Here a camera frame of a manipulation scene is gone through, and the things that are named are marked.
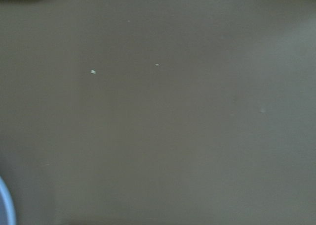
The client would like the blue plate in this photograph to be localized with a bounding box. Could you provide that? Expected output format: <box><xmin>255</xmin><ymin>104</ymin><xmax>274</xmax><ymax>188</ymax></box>
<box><xmin>0</xmin><ymin>178</ymin><xmax>16</xmax><ymax>225</ymax></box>

